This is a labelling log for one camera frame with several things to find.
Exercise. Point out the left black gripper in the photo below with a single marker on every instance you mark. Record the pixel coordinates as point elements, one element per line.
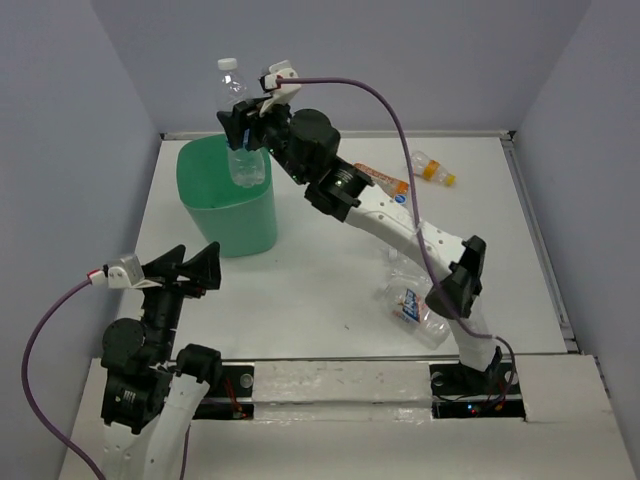
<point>204,267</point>

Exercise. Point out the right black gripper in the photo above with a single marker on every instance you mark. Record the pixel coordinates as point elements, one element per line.
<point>241,118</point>

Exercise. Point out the clear bottle blue label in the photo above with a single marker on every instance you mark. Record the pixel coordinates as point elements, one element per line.
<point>246,167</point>

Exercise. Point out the orange label tea bottle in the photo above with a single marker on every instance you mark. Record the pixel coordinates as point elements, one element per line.
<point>391,185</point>

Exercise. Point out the clear bottle blue-white cap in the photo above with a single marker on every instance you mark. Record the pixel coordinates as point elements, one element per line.
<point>401,201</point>

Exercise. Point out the small yellow cap bottle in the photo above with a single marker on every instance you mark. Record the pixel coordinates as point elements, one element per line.
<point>430,170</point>

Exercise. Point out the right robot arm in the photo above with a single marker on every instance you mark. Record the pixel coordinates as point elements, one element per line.
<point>305,144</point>

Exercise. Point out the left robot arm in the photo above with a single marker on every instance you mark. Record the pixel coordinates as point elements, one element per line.
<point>152,392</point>

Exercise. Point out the green plastic bin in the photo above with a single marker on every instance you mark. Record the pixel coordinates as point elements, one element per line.
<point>242,220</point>

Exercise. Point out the clear crushed bottle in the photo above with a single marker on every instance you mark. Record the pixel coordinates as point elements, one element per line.
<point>417,280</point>

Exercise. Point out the clear bottle blue-orange label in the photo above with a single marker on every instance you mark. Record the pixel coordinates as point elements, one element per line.
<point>402,304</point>

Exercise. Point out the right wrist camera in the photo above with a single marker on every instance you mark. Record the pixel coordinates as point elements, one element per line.
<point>280,83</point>

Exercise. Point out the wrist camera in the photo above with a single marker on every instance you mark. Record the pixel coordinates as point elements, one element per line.
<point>280,83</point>
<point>125,272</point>

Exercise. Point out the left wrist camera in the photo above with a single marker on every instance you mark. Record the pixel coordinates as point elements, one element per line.
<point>125,272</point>

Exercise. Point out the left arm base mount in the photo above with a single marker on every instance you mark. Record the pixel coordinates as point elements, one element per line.
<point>232,398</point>

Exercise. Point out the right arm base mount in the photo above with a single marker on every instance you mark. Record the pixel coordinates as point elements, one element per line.
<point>460,393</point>

